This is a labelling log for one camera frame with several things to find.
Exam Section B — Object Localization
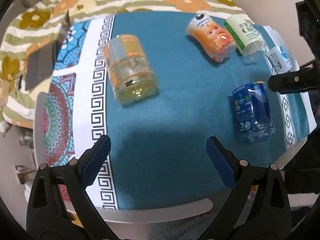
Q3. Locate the white blue probiotic bottle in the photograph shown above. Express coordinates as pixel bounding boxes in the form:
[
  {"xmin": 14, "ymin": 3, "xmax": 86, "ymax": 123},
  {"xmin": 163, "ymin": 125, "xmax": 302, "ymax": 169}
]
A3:
[{"xmin": 266, "ymin": 45, "xmax": 292, "ymax": 75}]

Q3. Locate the blue label plastic bottle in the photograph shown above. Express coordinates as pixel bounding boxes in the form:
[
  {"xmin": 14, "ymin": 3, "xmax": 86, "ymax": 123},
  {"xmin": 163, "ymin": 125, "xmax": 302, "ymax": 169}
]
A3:
[{"xmin": 232, "ymin": 81, "xmax": 275, "ymax": 143}]

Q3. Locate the green white label bottle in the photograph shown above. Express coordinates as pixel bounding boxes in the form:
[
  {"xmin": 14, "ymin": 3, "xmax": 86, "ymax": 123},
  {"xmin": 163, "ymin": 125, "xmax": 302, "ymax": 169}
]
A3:
[{"xmin": 224, "ymin": 15, "xmax": 265, "ymax": 64}]

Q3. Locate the orange label plastic bottle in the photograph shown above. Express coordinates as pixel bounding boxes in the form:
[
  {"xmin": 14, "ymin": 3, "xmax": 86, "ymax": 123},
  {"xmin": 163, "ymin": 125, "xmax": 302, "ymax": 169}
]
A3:
[{"xmin": 186, "ymin": 14, "xmax": 237, "ymax": 62}]

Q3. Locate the teal patterned table cloth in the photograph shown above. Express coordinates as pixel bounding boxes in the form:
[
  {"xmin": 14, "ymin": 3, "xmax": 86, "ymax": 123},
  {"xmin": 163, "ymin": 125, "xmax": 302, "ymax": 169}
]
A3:
[{"xmin": 43, "ymin": 12, "xmax": 316, "ymax": 210}]

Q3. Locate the yellow label clear bottle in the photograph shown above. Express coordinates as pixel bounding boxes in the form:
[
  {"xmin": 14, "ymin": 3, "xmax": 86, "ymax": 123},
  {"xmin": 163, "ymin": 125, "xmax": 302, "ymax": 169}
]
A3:
[{"xmin": 104, "ymin": 34, "xmax": 158, "ymax": 106}]

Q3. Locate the dark grey notebook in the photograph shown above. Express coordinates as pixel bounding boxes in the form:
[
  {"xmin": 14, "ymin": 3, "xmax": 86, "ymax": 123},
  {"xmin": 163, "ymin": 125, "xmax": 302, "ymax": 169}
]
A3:
[{"xmin": 25, "ymin": 10, "xmax": 70, "ymax": 90}]

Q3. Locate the floral striped bed quilt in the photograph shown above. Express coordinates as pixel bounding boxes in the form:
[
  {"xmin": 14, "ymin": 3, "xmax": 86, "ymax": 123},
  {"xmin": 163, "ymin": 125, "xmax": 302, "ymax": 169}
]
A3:
[{"xmin": 1, "ymin": 0, "xmax": 249, "ymax": 135}]

